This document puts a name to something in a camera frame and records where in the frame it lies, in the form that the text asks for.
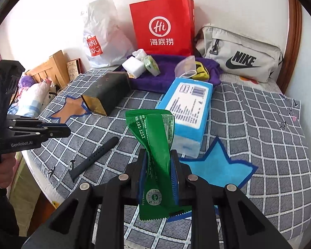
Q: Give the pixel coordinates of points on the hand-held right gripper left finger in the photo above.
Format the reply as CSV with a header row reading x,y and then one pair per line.
x,y
142,179

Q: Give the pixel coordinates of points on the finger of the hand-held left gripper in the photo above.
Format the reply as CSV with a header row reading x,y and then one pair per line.
x,y
54,132
26,122

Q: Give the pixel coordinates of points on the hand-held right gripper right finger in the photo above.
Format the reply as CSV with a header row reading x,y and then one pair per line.
x,y
175,179

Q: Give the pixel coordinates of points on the green foil packet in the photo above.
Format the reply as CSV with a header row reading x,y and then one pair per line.
x,y
155,145

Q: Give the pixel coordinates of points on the white sponge block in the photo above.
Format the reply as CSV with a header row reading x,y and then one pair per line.
x,y
133,67

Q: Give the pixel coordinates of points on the yellow pouch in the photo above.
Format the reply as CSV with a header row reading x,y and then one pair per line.
x,y
200,72

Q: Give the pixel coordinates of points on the light green wipes pack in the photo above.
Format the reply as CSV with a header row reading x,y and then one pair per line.
x,y
151,66

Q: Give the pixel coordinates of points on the clear plastic bag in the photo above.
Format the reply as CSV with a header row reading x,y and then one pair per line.
x,y
185,66

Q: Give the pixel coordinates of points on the white sock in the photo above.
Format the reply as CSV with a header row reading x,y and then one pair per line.
x,y
139,54

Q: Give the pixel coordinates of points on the person's left forearm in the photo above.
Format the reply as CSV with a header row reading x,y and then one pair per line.
x,y
1,220

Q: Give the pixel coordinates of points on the person's left hand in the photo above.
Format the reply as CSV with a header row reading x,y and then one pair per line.
x,y
6,171

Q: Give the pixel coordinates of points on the purple plush toy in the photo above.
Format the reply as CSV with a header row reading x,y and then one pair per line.
x,y
25,81

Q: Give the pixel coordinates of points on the pink white pillow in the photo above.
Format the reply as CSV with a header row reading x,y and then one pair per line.
x,y
31,98

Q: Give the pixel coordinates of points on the wooden headboard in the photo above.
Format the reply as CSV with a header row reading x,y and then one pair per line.
x,y
51,67

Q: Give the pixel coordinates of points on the framed picture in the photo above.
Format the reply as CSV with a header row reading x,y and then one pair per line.
x,y
74,70

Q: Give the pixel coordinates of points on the dark box with gold end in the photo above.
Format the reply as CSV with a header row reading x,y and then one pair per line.
x,y
108,93

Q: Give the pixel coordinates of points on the blue tissue pack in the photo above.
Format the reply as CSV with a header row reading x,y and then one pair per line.
x,y
189,103

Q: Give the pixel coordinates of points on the grey plaid star blanket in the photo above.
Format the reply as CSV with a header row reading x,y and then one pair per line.
x,y
261,124

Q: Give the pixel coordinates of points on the purple cloth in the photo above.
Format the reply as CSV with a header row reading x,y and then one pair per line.
x,y
165,75

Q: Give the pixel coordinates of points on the white plastic bag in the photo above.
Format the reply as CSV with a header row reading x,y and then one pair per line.
x,y
106,36

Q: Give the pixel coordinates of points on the grey waist bag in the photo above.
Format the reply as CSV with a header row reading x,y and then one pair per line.
x,y
235,51

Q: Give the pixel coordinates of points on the red paper bag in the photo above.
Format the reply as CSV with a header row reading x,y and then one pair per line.
x,y
160,26

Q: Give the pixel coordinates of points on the brown wooden post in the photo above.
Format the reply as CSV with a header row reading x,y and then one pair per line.
x,y
290,44

